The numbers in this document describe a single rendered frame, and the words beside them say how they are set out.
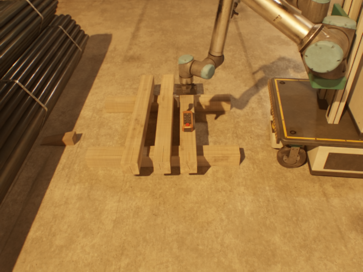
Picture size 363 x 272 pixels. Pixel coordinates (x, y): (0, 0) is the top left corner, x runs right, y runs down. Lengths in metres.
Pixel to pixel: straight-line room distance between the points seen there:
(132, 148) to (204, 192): 0.52
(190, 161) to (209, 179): 0.23
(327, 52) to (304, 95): 0.87
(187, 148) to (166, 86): 0.73
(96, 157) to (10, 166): 0.50
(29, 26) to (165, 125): 1.24
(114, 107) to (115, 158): 0.61
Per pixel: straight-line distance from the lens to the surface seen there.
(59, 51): 2.86
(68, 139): 2.41
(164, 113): 2.24
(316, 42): 1.47
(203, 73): 1.84
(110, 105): 2.61
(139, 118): 2.22
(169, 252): 1.78
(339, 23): 1.63
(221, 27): 1.83
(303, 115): 2.12
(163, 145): 1.99
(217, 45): 1.89
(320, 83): 1.73
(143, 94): 2.46
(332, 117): 2.08
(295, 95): 2.29
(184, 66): 1.89
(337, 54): 1.47
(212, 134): 2.36
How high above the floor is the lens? 1.56
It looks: 38 degrees down
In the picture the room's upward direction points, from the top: 1 degrees counter-clockwise
